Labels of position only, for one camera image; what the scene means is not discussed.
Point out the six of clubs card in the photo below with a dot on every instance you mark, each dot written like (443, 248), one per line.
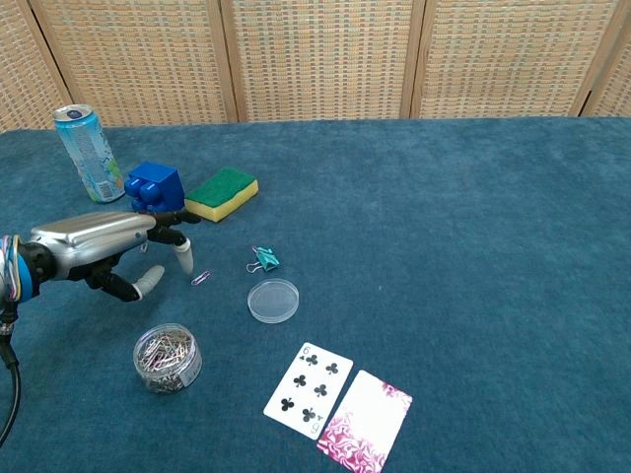
(305, 389)

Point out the clear round plastic lid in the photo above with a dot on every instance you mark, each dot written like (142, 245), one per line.
(273, 300)

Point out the teal binder clip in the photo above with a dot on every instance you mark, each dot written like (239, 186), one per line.
(268, 260)

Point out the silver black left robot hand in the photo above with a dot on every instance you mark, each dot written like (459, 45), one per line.
(89, 241)

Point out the blue carpet table cover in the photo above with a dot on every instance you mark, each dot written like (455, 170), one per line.
(443, 246)

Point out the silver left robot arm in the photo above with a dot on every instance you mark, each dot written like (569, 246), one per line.
(15, 276)

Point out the pink patterned playing card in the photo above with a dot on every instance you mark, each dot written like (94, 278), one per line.
(367, 419)

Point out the clear jar of paper clips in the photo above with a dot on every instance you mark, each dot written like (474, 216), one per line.
(165, 359)

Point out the woven wicker folding screen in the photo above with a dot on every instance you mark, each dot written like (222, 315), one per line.
(320, 59)

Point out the light blue drink can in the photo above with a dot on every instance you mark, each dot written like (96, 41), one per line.
(89, 153)

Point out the green and yellow sponge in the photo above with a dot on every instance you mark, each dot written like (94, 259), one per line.
(219, 192)

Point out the blue plastic building block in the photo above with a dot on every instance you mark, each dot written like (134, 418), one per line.
(158, 184)

